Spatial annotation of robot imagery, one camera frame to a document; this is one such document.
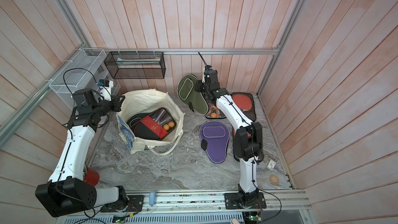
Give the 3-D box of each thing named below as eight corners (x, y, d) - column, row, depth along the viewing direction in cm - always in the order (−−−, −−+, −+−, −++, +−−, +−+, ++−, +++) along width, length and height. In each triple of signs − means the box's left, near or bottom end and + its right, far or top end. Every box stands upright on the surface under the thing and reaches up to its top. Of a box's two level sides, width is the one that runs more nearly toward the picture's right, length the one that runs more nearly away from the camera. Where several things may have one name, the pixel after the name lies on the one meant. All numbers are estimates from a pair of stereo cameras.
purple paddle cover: (199, 163, 88) (199, 162, 86) (199, 123, 106) (199, 120, 104) (233, 163, 88) (234, 162, 86) (227, 123, 106) (227, 120, 104)
